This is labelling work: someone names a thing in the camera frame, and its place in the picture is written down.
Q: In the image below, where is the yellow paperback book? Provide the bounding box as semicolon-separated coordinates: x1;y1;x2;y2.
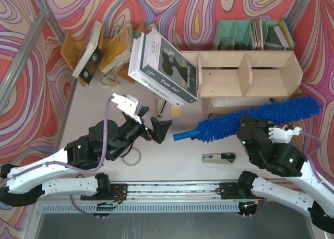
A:
100;22;134;76

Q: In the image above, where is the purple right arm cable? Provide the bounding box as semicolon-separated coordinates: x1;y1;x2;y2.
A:
299;130;334;198

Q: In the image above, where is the black white pen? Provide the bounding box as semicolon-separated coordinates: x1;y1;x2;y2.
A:
158;100;167;118

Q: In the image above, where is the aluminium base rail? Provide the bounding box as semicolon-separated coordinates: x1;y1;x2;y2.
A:
33;180;318;206

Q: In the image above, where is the light wooden bookshelf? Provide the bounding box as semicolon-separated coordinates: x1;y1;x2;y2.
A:
183;51;303;119

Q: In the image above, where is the grey black stapler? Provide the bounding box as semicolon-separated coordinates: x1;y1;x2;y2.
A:
201;153;236;164

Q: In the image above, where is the yellow sticky note pad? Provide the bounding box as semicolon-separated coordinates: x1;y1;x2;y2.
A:
170;105;181;118

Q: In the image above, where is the blue cover book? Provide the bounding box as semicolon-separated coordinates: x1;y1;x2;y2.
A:
273;18;296;50

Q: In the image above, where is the brass padlock with ring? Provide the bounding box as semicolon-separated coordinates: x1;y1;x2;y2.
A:
100;75;120;89

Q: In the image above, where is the black cover white book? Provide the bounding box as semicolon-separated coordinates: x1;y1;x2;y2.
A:
72;20;104;85

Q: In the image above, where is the teal file organizer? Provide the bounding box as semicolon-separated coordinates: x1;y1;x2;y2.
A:
212;19;290;51

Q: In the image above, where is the blue microfiber duster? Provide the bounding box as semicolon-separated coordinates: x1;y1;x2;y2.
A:
173;96;322;142

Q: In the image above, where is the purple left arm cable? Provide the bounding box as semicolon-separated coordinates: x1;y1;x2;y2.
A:
0;94;115;193

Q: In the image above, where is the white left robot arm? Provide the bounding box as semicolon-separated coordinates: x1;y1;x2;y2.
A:
1;93;173;207

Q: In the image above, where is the white Ciokladfabriken book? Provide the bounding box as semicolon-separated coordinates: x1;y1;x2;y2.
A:
128;33;185;106

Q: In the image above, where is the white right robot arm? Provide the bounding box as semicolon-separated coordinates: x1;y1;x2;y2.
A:
236;114;333;233

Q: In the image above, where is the tape roll ring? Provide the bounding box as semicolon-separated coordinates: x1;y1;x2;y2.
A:
122;146;142;167

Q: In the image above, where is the large Twins story book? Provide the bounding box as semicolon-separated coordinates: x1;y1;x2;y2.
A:
141;29;198;103

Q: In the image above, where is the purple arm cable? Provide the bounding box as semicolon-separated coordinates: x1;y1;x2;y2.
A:
0;94;115;193
299;130;334;198

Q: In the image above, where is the small wooden stand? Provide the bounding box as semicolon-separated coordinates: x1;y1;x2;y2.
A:
153;93;160;118

